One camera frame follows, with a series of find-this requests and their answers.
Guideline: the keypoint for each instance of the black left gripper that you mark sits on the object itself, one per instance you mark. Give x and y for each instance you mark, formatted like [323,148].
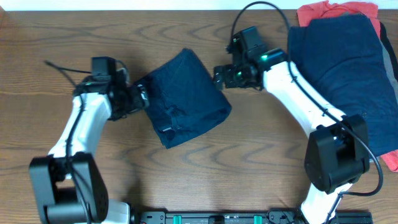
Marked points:
[138,97]

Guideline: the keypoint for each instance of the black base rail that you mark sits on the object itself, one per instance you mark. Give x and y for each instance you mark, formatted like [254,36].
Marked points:
[270,217]

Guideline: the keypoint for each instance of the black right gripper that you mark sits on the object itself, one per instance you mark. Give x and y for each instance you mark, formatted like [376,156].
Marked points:
[230,81]

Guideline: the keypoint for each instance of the red garment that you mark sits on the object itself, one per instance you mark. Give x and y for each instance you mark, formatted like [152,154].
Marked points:
[325,9]

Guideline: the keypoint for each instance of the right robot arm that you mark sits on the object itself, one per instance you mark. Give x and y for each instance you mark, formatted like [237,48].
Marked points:
[337,153]

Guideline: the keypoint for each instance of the navy blue shorts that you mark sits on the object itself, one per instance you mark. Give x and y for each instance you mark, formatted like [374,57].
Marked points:
[311,51]
[183,101]

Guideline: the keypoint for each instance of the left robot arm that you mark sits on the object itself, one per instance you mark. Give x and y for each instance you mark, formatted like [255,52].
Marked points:
[67,184]

